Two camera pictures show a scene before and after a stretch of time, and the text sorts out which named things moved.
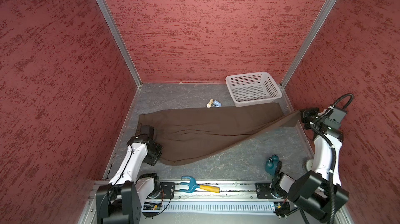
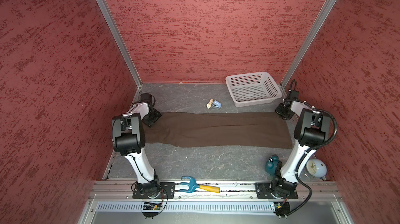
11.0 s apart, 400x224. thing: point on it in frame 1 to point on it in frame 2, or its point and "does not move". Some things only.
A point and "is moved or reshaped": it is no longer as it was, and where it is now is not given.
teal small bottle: x=271 y=164 does not move
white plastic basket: x=246 y=89 does not move
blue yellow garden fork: x=193 y=186 does not move
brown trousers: x=182 y=136 is moved or reshaped
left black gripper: x=152 y=161 to x=158 y=114
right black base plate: x=263 y=190 does not move
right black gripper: x=304 y=111 to x=278 y=110
